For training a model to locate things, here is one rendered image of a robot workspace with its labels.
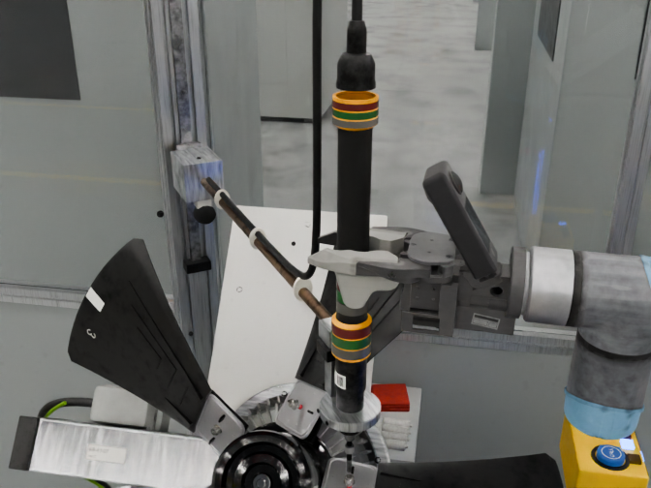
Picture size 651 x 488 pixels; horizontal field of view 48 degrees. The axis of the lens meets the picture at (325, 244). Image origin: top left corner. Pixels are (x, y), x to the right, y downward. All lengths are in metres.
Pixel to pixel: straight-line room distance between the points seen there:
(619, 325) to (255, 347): 0.63
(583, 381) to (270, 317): 0.57
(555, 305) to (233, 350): 0.62
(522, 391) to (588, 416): 0.90
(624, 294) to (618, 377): 0.09
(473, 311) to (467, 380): 0.93
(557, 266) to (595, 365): 0.11
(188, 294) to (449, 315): 0.87
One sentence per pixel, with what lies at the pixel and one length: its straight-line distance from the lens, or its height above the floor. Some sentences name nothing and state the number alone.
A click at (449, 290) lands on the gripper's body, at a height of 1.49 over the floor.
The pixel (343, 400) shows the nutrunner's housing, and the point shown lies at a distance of 0.82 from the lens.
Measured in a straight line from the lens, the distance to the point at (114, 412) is 1.15.
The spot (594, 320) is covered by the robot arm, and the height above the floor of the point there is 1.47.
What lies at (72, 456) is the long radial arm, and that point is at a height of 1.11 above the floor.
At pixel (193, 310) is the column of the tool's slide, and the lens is 1.52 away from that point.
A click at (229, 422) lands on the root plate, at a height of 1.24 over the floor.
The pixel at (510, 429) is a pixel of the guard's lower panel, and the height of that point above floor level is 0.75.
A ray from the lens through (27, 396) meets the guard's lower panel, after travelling 2.06.
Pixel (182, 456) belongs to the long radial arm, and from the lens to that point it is 1.08.
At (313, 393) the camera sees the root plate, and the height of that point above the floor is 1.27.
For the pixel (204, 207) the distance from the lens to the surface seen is 1.31.
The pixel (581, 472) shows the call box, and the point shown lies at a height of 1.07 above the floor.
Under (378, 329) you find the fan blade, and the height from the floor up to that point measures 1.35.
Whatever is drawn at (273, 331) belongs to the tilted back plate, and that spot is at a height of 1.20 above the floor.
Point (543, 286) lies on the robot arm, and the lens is 0.71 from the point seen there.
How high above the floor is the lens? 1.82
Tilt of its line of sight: 25 degrees down
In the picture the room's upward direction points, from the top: straight up
